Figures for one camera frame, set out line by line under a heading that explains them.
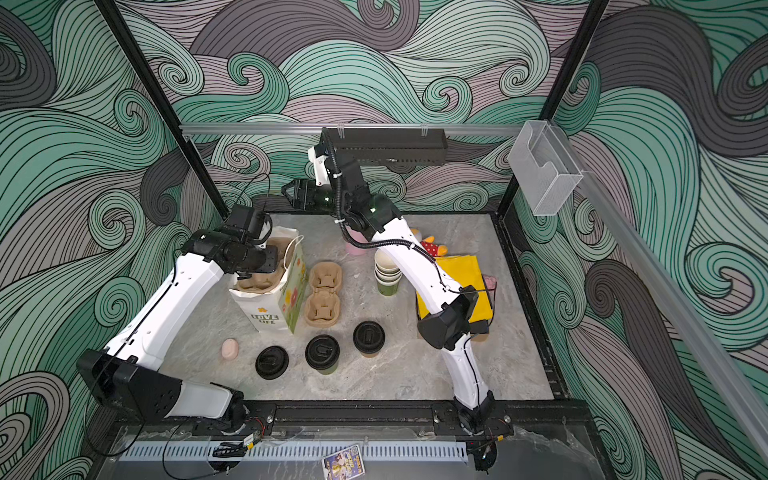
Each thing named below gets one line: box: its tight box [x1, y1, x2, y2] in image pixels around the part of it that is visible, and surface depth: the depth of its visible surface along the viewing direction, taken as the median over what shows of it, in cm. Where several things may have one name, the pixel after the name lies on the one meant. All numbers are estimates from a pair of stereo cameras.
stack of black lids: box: [255, 345, 289, 380], surface depth 82 cm
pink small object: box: [221, 338, 238, 360], surface depth 85 cm
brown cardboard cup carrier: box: [304, 261, 343, 327], surface depth 92 cm
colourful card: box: [321, 444, 366, 480], surface depth 67 cm
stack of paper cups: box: [374, 248, 402, 297], surface depth 87 cm
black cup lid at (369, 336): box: [353, 320, 386, 354], surface depth 79 cm
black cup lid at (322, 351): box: [305, 334, 341, 370], surface depth 75 cm
